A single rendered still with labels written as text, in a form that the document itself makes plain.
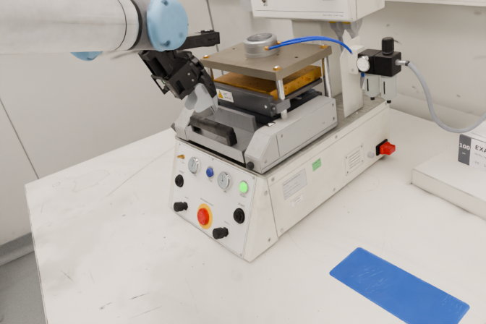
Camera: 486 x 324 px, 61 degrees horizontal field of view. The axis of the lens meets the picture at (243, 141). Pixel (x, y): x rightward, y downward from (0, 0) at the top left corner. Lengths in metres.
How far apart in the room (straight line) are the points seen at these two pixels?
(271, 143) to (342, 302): 0.33
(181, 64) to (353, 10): 0.40
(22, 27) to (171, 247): 0.66
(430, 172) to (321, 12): 0.45
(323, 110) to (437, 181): 0.31
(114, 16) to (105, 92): 1.85
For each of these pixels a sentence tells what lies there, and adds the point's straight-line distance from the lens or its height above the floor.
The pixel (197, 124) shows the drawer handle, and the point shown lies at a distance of 0.97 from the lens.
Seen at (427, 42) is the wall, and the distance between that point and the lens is 1.36.
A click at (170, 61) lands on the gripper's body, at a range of 0.84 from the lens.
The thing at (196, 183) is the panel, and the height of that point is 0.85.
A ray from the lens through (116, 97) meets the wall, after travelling 2.43.
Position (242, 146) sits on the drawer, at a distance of 0.88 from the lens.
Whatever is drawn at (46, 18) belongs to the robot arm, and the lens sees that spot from 0.52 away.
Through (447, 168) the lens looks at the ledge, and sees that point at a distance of 1.09.
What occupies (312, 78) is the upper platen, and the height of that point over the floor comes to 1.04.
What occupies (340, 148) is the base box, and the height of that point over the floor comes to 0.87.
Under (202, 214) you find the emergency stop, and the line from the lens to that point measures 1.00.
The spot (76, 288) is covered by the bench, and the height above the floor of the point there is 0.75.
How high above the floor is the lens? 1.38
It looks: 27 degrees down
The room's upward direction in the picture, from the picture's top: 12 degrees counter-clockwise
